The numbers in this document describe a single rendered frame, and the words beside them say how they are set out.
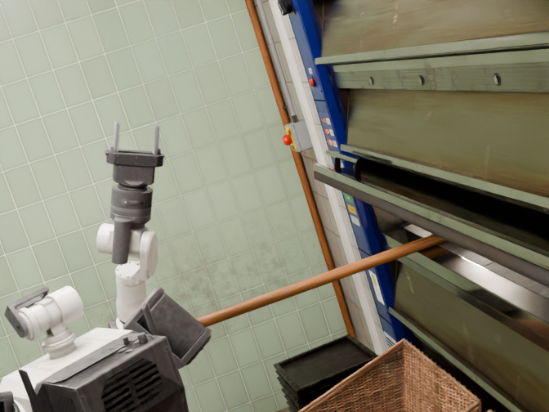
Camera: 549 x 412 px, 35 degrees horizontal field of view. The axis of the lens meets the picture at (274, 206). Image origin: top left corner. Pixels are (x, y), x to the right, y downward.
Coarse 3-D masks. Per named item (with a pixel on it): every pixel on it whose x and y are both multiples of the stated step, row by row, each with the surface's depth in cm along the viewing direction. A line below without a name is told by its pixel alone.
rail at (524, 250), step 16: (336, 176) 231; (368, 192) 203; (384, 192) 191; (416, 208) 171; (432, 208) 165; (448, 224) 155; (464, 224) 148; (480, 240) 142; (496, 240) 136; (512, 240) 131; (528, 256) 126; (544, 256) 121
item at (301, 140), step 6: (300, 120) 318; (288, 126) 314; (294, 126) 311; (300, 126) 312; (306, 126) 312; (294, 132) 312; (300, 132) 312; (306, 132) 312; (294, 138) 312; (300, 138) 312; (306, 138) 313; (294, 144) 313; (300, 144) 313; (306, 144) 313; (294, 150) 319; (300, 150) 313
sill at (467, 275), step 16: (384, 240) 264; (400, 240) 249; (416, 256) 235; (432, 256) 226; (448, 256) 222; (448, 272) 213; (464, 272) 206; (480, 272) 202; (464, 288) 205; (480, 288) 194; (496, 288) 190; (512, 288) 187; (496, 304) 187; (512, 304) 178; (528, 304) 176; (544, 304) 173; (528, 320) 173; (544, 320) 166; (544, 336) 167
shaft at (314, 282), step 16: (416, 240) 233; (432, 240) 232; (384, 256) 231; (400, 256) 232; (336, 272) 230; (352, 272) 230; (288, 288) 229; (304, 288) 229; (240, 304) 228; (256, 304) 228; (208, 320) 226
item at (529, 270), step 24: (360, 168) 252; (384, 168) 246; (360, 192) 209; (408, 192) 200; (432, 192) 197; (456, 192) 194; (408, 216) 176; (480, 216) 164; (504, 216) 161; (528, 216) 159; (456, 240) 152; (528, 240) 140; (504, 264) 134; (528, 264) 126
